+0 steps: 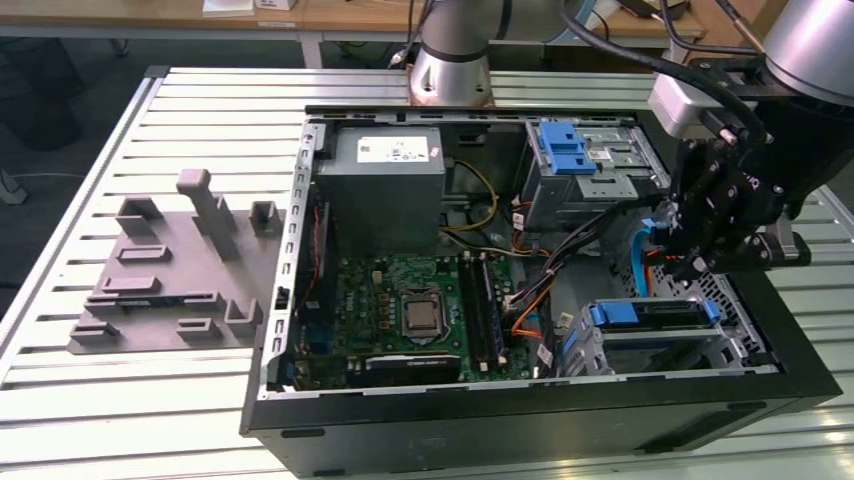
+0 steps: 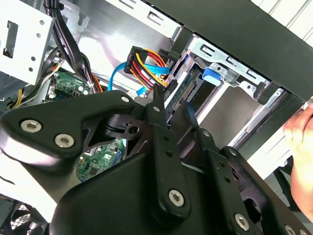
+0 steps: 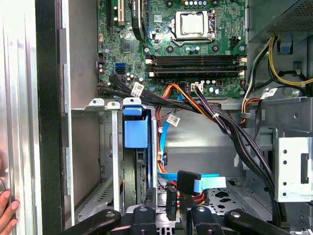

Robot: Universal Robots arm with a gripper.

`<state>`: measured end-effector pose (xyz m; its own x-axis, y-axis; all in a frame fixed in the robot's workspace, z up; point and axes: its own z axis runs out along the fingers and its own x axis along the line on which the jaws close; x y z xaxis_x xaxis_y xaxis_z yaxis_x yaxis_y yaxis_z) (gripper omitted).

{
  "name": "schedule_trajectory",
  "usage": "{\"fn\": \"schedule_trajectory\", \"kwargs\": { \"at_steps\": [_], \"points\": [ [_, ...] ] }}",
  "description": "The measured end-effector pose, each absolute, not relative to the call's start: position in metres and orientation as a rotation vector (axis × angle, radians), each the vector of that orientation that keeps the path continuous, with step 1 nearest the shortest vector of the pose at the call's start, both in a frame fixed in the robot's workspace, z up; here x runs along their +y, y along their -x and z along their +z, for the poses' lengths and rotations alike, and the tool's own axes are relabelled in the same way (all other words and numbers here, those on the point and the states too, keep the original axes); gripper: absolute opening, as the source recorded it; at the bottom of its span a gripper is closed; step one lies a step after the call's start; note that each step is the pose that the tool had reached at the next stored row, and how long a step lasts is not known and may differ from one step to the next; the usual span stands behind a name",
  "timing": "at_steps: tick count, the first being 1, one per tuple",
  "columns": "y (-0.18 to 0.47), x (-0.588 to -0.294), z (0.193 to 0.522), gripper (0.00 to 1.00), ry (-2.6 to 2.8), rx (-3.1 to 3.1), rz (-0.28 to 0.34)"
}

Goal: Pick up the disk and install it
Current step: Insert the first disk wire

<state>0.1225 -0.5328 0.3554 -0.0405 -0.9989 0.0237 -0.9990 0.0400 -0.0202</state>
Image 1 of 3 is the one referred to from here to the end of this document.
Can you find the blue drive bay latch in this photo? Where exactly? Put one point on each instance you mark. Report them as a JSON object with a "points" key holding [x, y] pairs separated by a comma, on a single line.
{"points": [[563, 150]]}

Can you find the grey power supply unit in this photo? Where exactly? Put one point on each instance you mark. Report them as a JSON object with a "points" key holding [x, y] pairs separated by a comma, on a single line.
{"points": [[381, 210]]}

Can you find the wooden desk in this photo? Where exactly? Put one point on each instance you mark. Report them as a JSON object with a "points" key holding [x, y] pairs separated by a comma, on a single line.
{"points": [[187, 25]]}

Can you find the square brown base plate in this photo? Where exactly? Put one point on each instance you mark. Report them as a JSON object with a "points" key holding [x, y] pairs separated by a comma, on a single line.
{"points": [[415, 101]]}

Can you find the silver CPU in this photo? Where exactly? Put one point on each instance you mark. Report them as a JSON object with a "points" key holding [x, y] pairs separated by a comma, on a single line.
{"points": [[422, 314]]}

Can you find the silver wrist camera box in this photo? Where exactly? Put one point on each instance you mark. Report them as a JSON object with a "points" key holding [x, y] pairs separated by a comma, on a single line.
{"points": [[681, 105]]}

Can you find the white paper box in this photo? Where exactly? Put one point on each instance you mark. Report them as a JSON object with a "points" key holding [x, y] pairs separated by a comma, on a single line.
{"points": [[277, 4], [227, 7]]}

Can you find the green motherboard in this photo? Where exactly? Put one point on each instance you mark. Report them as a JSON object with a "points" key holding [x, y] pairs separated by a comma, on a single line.
{"points": [[374, 280]]}

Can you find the metal disk bay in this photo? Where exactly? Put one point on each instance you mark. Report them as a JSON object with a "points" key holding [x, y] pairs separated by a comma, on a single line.
{"points": [[661, 336]]}

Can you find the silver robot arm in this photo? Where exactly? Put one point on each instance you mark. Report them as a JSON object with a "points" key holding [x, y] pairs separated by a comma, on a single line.
{"points": [[454, 50]]}

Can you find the black PC case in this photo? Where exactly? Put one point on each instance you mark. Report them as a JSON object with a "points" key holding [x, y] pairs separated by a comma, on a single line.
{"points": [[534, 435]]}

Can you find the grey parts rack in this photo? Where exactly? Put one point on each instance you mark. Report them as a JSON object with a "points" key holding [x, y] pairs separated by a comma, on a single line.
{"points": [[174, 260]]}

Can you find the brown wooden cabinet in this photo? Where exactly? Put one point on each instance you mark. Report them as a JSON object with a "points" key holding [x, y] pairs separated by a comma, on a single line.
{"points": [[710, 30]]}

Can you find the hard disk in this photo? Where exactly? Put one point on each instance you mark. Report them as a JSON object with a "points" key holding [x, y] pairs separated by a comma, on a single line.
{"points": [[617, 312]]}

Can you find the metal optical drive cage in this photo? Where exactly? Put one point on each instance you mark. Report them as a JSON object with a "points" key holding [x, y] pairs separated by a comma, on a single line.
{"points": [[601, 187]]}

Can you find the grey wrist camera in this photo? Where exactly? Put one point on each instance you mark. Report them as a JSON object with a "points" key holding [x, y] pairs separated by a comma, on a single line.
{"points": [[790, 245]]}

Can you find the black RAM slot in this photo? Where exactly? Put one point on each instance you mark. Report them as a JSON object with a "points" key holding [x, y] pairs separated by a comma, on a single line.
{"points": [[495, 315], [471, 310]]}

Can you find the CPU socket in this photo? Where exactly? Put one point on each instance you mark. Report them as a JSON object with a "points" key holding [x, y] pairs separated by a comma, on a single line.
{"points": [[402, 335]]}

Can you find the black office chair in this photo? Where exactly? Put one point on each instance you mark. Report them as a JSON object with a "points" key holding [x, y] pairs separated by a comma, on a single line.
{"points": [[40, 95]]}

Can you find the black graphics card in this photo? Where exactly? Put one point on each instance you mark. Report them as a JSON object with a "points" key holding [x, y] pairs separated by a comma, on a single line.
{"points": [[407, 367]]}

